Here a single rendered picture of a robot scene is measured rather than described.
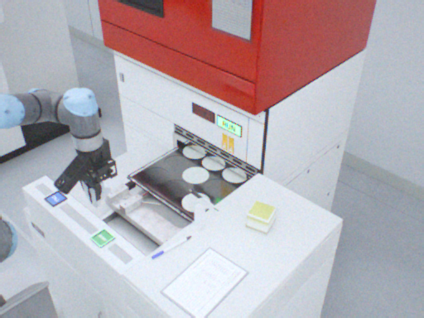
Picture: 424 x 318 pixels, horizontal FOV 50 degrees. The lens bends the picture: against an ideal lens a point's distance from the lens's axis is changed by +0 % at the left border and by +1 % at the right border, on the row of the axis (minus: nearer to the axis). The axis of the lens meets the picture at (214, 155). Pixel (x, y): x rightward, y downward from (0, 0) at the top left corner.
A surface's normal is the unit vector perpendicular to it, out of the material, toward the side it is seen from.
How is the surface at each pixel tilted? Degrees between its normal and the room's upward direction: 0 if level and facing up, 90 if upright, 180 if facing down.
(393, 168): 90
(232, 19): 90
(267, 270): 0
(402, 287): 0
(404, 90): 90
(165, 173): 0
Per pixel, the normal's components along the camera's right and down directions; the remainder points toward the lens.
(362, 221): 0.01, -0.80
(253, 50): -0.67, 0.44
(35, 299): 0.70, 0.44
